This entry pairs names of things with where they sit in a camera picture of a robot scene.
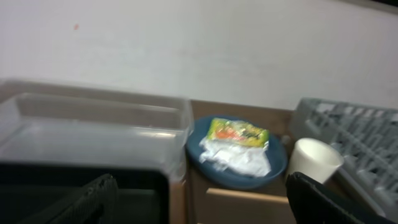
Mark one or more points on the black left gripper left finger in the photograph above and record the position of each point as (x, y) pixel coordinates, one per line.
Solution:
(92, 203)

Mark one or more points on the white tissue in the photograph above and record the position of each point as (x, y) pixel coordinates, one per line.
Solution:
(243, 160)

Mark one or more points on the brown serving tray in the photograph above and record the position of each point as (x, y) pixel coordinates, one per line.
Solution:
(211, 208)

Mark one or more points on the yellow green snack wrapper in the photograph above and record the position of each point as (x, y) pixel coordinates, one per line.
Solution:
(237, 132)

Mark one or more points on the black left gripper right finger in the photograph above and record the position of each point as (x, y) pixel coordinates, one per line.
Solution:
(312, 203)

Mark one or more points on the dark blue plate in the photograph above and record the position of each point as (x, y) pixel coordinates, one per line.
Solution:
(276, 155)

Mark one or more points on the black tray bin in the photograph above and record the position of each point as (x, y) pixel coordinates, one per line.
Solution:
(26, 189)

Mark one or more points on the clear plastic bin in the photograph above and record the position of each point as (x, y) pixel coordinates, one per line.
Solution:
(44, 123)

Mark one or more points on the white paper cup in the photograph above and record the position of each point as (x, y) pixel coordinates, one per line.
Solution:
(315, 159)

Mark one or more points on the grey dishwasher rack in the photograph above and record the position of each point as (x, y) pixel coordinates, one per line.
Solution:
(366, 136)

